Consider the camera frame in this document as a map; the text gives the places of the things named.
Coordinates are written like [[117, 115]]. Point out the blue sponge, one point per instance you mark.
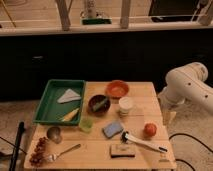
[[112, 129]]

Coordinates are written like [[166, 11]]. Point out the dark brown bowl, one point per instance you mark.
[[103, 110]]

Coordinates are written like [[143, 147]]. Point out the green item in bowl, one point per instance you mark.
[[98, 105]]

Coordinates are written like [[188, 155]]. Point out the silver metal cup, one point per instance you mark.
[[54, 134]]

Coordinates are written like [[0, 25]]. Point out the black pole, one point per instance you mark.
[[16, 149]]

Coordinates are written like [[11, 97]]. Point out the small green cup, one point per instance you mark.
[[86, 124]]

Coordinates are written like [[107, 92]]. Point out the white paper cup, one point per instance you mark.
[[125, 105]]

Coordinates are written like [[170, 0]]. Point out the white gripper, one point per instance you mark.
[[169, 99]]

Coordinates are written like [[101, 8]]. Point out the orange bowl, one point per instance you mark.
[[117, 89]]

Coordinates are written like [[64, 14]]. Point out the brown rectangular block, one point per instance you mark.
[[122, 150]]

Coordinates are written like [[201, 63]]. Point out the green base object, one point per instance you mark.
[[96, 21]]

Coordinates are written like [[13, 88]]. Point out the red apple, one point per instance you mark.
[[150, 129]]

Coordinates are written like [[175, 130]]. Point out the silver fork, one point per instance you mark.
[[54, 157]]

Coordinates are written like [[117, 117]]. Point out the red grape bunch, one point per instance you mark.
[[37, 157]]

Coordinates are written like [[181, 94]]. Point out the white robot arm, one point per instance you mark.
[[185, 83]]

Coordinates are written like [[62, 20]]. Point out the green plastic tray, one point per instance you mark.
[[51, 112]]

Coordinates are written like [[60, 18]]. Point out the grey folded cloth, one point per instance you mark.
[[68, 96]]

